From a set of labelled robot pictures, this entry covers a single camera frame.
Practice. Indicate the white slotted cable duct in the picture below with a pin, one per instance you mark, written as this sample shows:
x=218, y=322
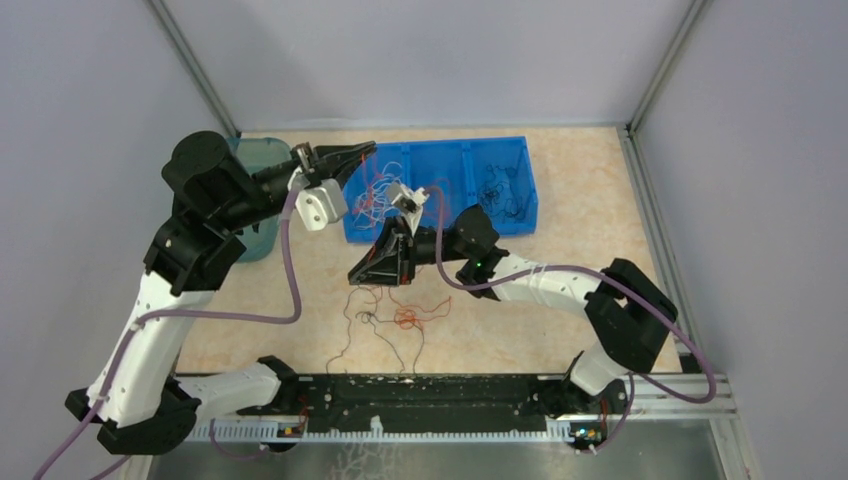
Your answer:
x=272, y=432

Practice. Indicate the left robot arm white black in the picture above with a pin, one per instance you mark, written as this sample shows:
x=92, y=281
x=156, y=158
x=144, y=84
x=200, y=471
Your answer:
x=141, y=409

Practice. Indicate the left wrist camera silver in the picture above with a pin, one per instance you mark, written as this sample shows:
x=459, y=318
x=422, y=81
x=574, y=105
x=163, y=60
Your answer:
x=321, y=206

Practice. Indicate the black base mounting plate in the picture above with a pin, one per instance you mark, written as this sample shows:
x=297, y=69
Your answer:
x=440, y=404

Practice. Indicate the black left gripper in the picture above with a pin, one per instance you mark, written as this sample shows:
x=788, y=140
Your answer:
x=336, y=161

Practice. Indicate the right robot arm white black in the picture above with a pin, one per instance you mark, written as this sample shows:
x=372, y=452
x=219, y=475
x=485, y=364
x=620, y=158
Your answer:
x=628, y=313

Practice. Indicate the aluminium frame rail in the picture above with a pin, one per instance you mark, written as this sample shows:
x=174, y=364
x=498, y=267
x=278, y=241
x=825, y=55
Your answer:
x=732, y=453

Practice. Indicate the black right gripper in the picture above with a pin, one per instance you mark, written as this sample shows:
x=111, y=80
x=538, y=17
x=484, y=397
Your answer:
x=392, y=261

